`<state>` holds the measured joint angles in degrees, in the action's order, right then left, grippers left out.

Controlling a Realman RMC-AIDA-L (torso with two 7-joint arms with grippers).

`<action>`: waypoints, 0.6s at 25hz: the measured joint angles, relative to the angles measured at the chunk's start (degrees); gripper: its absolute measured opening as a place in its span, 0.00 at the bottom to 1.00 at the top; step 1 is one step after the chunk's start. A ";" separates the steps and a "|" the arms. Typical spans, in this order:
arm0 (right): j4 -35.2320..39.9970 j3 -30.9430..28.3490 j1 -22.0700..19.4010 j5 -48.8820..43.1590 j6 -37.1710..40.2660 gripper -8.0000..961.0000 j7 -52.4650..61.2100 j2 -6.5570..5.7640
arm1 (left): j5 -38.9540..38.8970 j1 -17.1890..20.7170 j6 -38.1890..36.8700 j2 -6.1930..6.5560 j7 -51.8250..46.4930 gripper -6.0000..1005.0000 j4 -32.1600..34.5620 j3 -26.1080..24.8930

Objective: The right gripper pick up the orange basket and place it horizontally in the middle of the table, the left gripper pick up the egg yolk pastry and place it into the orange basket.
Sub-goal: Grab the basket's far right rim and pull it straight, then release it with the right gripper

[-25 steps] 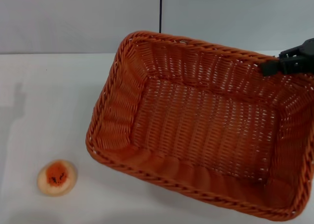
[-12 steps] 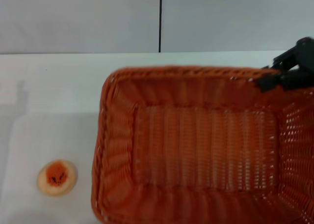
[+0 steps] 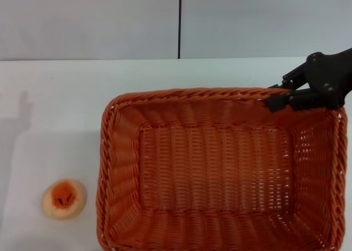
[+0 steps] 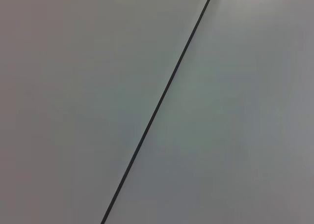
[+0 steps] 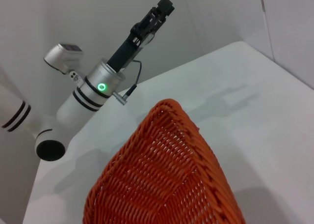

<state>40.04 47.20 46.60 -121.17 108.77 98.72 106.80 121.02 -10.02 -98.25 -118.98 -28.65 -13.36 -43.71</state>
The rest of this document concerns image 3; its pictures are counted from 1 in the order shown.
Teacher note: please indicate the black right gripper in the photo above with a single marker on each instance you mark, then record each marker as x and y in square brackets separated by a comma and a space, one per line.
[330, 72]

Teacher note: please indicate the orange woven wicker basket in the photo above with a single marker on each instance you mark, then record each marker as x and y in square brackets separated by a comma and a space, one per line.
[214, 165]

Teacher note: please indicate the round bun with orange topping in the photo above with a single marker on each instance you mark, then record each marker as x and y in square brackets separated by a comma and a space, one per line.
[64, 198]

